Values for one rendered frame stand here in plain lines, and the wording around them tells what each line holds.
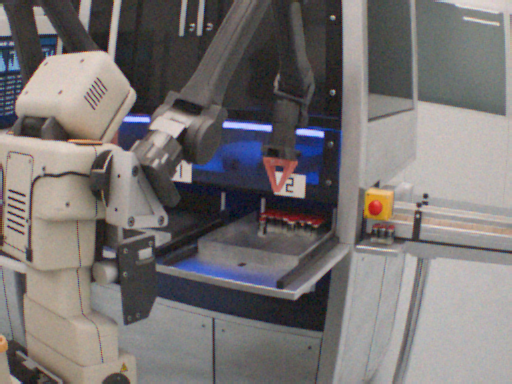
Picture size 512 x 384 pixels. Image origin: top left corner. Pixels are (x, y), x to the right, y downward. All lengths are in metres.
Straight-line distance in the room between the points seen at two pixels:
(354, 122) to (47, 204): 0.96
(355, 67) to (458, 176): 4.71
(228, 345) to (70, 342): 0.95
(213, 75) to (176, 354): 1.26
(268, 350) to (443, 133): 4.61
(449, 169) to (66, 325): 5.49
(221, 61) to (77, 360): 0.60
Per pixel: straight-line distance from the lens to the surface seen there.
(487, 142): 6.26
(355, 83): 1.69
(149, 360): 2.23
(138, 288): 1.17
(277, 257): 1.54
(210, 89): 1.05
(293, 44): 1.35
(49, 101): 1.06
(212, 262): 1.56
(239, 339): 1.98
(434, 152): 6.33
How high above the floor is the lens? 1.37
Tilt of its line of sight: 12 degrees down
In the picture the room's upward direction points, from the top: 2 degrees clockwise
